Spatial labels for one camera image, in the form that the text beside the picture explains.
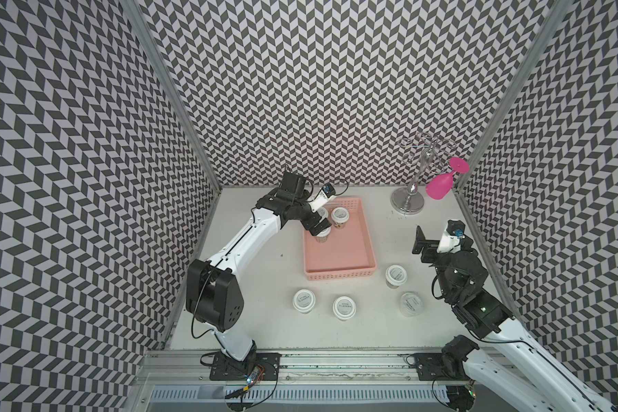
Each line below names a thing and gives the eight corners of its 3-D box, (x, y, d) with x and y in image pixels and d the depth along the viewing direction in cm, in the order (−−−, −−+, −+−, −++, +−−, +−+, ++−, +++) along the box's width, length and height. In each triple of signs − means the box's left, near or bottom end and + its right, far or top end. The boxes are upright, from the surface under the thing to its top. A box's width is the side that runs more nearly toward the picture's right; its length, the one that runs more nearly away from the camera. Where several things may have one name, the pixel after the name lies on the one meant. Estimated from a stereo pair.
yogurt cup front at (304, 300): (294, 316, 84) (292, 309, 78) (295, 297, 88) (293, 288, 82) (315, 316, 84) (314, 309, 78) (315, 297, 88) (315, 288, 82)
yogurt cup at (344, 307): (332, 323, 82) (333, 317, 77) (332, 303, 86) (333, 295, 81) (355, 323, 82) (357, 317, 77) (353, 303, 86) (355, 295, 81)
